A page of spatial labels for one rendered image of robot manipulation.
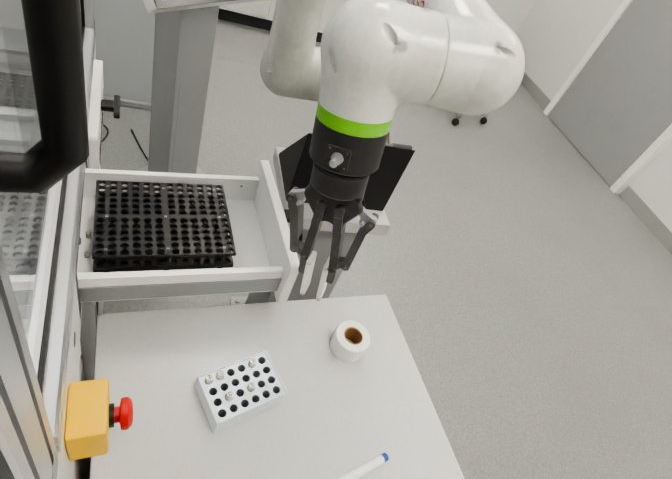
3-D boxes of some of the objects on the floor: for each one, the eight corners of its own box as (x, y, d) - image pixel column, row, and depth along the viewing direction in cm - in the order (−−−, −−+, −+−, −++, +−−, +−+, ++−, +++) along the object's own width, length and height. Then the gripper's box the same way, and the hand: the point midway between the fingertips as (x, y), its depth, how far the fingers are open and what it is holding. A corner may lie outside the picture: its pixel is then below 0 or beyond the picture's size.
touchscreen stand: (252, 216, 214) (312, -5, 147) (174, 263, 183) (204, 9, 115) (179, 157, 227) (204, -72, 159) (95, 191, 195) (80, -76, 128)
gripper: (278, 155, 57) (259, 290, 71) (393, 193, 55) (350, 325, 69) (299, 134, 63) (278, 262, 77) (403, 167, 61) (362, 293, 75)
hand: (316, 276), depth 71 cm, fingers closed
